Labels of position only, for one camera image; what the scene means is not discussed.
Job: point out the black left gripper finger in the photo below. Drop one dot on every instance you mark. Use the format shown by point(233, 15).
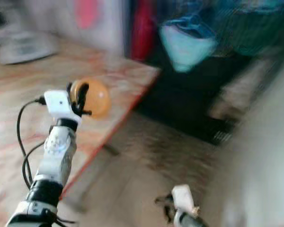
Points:
point(83, 94)

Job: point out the orange round fruit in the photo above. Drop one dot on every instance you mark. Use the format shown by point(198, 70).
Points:
point(98, 98)

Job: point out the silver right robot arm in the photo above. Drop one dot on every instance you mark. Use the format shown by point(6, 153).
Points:
point(188, 220)

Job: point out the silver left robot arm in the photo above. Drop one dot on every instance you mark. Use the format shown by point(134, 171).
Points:
point(59, 158)

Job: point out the white kitchen scale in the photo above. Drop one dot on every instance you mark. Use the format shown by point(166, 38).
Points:
point(26, 48)

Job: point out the pink round sticker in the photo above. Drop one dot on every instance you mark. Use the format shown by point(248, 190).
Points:
point(86, 13)

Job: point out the red upright object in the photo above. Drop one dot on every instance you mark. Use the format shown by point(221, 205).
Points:
point(143, 30)

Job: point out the teal plastic bag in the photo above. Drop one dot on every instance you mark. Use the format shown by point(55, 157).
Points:
point(187, 47)

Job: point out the dark green checked cloth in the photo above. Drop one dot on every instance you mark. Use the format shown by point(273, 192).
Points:
point(251, 26)

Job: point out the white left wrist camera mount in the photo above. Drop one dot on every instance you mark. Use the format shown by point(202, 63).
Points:
point(59, 105)

